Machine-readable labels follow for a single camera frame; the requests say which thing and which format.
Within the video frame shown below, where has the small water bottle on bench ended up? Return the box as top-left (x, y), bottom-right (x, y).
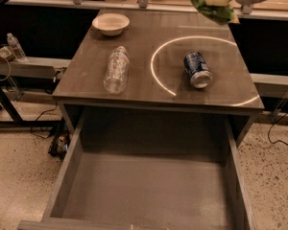
top-left (7, 33), bottom-right (27, 62)

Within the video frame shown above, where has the black floor cable right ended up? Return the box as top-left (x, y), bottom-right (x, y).
top-left (267, 103), bottom-right (288, 150)

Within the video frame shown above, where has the open grey top drawer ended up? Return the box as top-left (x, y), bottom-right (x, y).
top-left (17, 108), bottom-right (256, 230)

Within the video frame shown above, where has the grey wooden drawer cabinet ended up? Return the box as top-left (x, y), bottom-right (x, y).
top-left (53, 10), bottom-right (263, 142)

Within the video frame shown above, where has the white device on bench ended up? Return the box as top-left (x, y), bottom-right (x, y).
top-left (0, 44), bottom-right (14, 61)

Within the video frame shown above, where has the clear plastic water bottle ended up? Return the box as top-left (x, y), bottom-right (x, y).
top-left (104, 46), bottom-right (130, 94)

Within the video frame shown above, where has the green rice chip bag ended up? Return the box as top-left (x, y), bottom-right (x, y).
top-left (190, 0), bottom-right (239, 25)

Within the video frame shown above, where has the white paper bowl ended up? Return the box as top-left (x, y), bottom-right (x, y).
top-left (92, 13), bottom-right (130, 36)

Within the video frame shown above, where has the black floor cable left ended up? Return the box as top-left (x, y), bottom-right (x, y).
top-left (29, 101), bottom-right (60, 140)

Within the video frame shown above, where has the blue soda can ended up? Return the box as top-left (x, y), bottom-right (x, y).
top-left (183, 51), bottom-right (212, 89)

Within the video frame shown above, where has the black floor cable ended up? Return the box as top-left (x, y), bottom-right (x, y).
top-left (29, 101), bottom-right (60, 140)
top-left (267, 103), bottom-right (288, 150)

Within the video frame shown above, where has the grey metal side bench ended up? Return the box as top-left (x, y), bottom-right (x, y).
top-left (0, 57), bottom-right (70, 128)

